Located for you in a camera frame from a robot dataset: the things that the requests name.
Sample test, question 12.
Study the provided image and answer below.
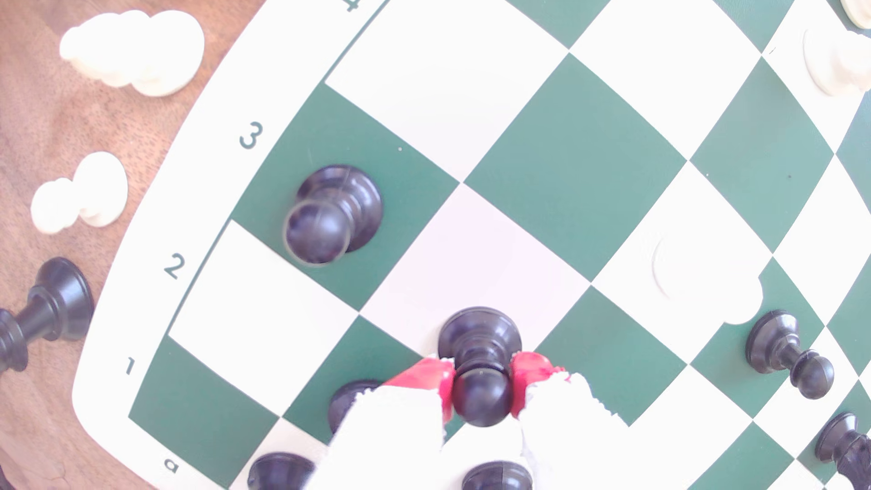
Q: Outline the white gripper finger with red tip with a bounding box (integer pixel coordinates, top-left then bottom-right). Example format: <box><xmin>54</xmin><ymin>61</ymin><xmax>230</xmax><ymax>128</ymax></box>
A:
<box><xmin>306</xmin><ymin>357</ymin><xmax>455</xmax><ymax>490</ymax></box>
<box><xmin>510</xmin><ymin>352</ymin><xmax>675</xmax><ymax>490</ymax></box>

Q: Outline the black chess pawn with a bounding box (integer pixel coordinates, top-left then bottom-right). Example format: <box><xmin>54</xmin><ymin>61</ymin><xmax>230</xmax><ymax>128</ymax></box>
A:
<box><xmin>744</xmin><ymin>309</ymin><xmax>836</xmax><ymax>401</ymax></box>
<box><xmin>437</xmin><ymin>306</ymin><xmax>524</xmax><ymax>428</ymax></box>
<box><xmin>283</xmin><ymin>165</ymin><xmax>385</xmax><ymax>265</ymax></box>

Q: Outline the black chess piece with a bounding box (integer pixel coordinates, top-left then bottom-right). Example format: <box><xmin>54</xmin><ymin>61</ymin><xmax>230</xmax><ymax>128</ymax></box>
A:
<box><xmin>328</xmin><ymin>379</ymin><xmax>386</xmax><ymax>436</ymax></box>
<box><xmin>462</xmin><ymin>460</ymin><xmax>534</xmax><ymax>490</ymax></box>
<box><xmin>814</xmin><ymin>411</ymin><xmax>871</xmax><ymax>490</ymax></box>
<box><xmin>246</xmin><ymin>452</ymin><xmax>318</xmax><ymax>490</ymax></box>

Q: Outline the green white chess board mat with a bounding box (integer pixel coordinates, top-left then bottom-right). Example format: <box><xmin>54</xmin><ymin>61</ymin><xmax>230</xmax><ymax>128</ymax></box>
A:
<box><xmin>71</xmin><ymin>0</ymin><xmax>871</xmax><ymax>490</ymax></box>

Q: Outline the black chess queen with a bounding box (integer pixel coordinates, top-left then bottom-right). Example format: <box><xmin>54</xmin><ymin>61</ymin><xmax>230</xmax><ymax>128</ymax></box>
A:
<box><xmin>0</xmin><ymin>257</ymin><xmax>95</xmax><ymax>374</ymax></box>

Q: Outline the white chess pawn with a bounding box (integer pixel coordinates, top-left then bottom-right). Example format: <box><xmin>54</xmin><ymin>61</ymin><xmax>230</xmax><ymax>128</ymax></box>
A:
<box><xmin>30</xmin><ymin>151</ymin><xmax>129</xmax><ymax>235</ymax></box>

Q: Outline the large white chess piece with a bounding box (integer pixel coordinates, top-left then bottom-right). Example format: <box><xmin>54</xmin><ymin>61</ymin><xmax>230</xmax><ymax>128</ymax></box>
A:
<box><xmin>59</xmin><ymin>10</ymin><xmax>206</xmax><ymax>98</ymax></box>

